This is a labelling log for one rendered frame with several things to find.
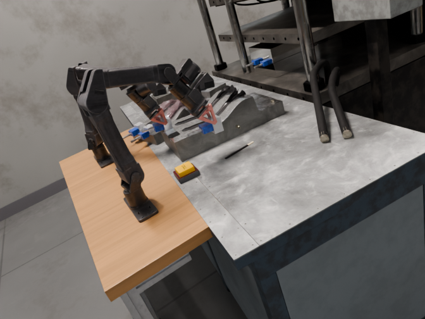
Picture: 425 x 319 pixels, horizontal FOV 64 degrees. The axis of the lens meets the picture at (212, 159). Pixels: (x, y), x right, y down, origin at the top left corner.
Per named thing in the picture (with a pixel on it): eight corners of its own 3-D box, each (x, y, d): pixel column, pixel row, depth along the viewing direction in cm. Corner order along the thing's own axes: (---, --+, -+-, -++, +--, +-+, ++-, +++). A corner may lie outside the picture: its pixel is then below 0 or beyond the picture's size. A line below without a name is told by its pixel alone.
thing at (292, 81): (315, 107, 162) (314, 95, 159) (213, 78, 275) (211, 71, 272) (443, 46, 181) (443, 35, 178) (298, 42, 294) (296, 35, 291)
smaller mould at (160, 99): (160, 109, 214) (156, 99, 211) (155, 105, 227) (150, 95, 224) (188, 97, 218) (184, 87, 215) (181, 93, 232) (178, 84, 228)
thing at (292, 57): (276, 78, 202) (270, 49, 194) (254, 73, 225) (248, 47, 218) (343, 49, 213) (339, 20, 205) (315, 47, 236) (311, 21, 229)
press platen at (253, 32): (310, 44, 161) (308, 33, 159) (219, 41, 257) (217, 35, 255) (425, -5, 178) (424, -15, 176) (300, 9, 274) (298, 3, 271)
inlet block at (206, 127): (191, 143, 121) (187, 130, 119) (187, 140, 126) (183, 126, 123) (224, 130, 124) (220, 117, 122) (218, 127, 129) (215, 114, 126)
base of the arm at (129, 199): (132, 173, 122) (114, 182, 120) (150, 192, 105) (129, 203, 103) (140, 190, 126) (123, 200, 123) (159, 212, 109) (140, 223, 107)
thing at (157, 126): (144, 139, 145) (141, 128, 142) (141, 135, 149) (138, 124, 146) (173, 130, 148) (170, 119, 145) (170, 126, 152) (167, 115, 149)
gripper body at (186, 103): (199, 98, 125) (185, 84, 121) (209, 102, 116) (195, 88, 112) (188, 111, 125) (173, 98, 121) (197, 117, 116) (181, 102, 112)
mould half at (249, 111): (181, 162, 136) (170, 132, 130) (166, 143, 159) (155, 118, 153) (285, 113, 147) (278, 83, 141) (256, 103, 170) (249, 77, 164)
